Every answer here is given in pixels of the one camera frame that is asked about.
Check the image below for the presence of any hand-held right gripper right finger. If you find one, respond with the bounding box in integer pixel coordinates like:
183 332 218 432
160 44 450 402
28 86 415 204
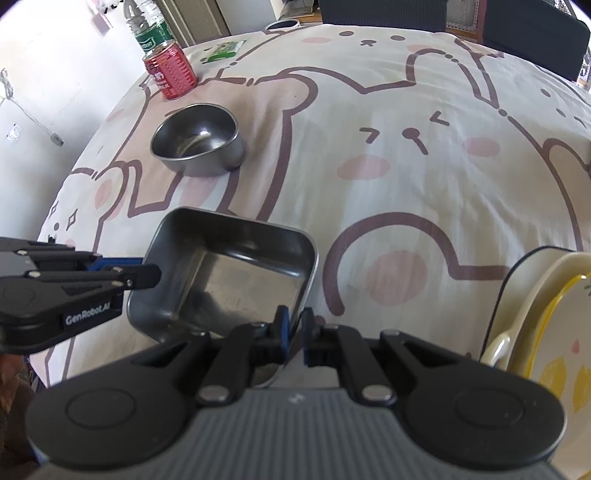
301 309 462 408

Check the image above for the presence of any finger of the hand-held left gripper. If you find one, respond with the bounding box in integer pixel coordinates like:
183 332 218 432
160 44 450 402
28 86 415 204
27 263 163 297
0 237 145 273

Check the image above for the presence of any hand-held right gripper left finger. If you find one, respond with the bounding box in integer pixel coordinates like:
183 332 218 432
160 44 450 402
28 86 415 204
131 305 293 408

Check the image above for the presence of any square steel tray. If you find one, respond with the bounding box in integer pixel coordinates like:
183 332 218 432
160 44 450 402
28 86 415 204
126 207 320 348

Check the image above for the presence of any round steel bowl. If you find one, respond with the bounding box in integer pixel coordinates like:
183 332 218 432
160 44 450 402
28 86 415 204
150 104 246 178

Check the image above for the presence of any cream bowl with handles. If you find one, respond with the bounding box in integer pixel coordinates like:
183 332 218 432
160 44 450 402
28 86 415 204
479 246 591 402

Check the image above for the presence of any yellow-rimmed flower plate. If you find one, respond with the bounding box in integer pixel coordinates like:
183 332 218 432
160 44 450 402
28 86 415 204
522 272 591 462

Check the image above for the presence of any person's left forearm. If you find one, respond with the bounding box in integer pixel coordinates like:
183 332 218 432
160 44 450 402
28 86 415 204
0 353 28 414

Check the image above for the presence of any red drink can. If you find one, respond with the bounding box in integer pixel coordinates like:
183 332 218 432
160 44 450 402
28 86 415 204
141 39 200 101

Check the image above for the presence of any bear printed tablecloth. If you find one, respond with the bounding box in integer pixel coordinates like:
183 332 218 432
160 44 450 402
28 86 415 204
30 21 591 389

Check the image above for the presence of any green label water bottle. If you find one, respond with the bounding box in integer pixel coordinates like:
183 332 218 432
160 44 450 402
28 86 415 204
121 0 175 52

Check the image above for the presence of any green snack packet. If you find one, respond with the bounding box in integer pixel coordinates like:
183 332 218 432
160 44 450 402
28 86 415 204
202 39 246 64

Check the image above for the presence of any grey trash bin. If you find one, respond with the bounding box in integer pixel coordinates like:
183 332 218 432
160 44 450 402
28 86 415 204
264 17 302 32

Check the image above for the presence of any dark woven chair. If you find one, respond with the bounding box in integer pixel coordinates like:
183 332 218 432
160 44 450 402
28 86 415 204
318 0 450 34
481 0 591 83

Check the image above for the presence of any white wall cable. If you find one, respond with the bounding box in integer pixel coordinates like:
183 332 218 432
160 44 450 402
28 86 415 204
0 68 65 148

